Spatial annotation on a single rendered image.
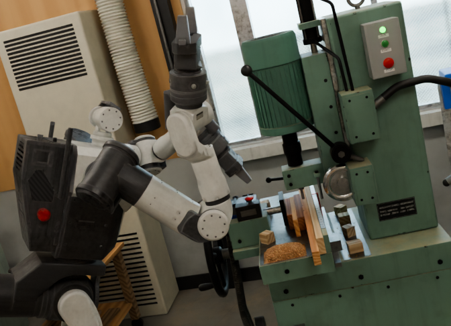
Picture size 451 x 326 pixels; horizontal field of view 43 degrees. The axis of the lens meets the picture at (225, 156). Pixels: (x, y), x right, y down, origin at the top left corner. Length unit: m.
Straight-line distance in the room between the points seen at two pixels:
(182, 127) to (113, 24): 1.95
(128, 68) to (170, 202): 1.91
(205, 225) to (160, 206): 0.12
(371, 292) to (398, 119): 0.54
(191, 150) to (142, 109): 1.91
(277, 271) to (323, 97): 0.56
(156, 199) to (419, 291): 0.91
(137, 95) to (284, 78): 1.58
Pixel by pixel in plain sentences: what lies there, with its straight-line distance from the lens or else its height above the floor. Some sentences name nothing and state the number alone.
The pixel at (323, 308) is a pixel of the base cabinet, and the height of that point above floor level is 0.66.
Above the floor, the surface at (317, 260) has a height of 0.91.
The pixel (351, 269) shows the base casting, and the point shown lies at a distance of 1.85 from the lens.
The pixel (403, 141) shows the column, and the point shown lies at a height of 1.10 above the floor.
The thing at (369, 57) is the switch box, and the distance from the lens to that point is 1.74.
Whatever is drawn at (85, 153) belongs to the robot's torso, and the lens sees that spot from 1.52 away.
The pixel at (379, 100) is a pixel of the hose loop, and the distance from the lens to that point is 1.77.
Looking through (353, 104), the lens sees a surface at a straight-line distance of 1.73.
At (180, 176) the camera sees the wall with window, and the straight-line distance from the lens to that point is 3.51.
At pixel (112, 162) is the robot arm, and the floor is 1.33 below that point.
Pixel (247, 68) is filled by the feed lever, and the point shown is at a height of 1.43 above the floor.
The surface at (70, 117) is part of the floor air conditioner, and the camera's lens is 3.32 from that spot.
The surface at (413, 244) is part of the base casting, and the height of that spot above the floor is 0.80.
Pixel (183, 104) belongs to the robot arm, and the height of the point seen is 1.43.
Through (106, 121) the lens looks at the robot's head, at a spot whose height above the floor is 1.41.
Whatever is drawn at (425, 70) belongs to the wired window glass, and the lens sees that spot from 3.36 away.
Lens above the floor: 1.60
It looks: 13 degrees down
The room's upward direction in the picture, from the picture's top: 14 degrees counter-clockwise
